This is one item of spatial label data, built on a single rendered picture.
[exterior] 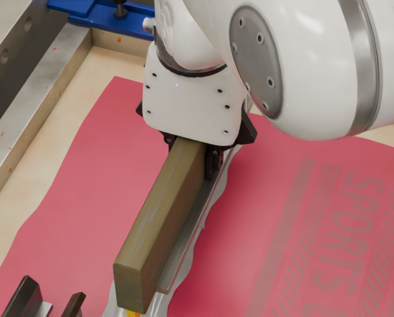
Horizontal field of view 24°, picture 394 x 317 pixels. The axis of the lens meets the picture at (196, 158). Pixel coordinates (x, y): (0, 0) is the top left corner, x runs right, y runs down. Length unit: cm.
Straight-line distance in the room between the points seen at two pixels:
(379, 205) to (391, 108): 75
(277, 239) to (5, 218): 33
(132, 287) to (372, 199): 39
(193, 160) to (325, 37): 57
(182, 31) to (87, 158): 48
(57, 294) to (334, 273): 32
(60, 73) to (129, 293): 44
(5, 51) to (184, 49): 55
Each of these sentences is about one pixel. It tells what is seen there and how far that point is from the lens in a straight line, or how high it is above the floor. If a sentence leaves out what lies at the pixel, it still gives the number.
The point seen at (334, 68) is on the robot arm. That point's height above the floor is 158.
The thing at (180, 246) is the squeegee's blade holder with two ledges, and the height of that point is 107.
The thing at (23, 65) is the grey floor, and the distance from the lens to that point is 273.
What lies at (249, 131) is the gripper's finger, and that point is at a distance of 93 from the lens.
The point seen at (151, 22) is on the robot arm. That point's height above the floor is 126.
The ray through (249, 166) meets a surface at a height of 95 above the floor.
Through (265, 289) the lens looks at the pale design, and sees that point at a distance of 105.
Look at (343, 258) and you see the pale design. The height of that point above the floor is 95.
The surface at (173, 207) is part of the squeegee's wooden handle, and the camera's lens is 90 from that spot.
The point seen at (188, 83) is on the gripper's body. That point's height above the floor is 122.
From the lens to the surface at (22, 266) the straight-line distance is 108.
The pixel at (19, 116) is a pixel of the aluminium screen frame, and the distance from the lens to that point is 119.
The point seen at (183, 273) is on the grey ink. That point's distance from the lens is 106.
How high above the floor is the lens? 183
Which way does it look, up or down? 49 degrees down
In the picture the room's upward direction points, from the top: straight up
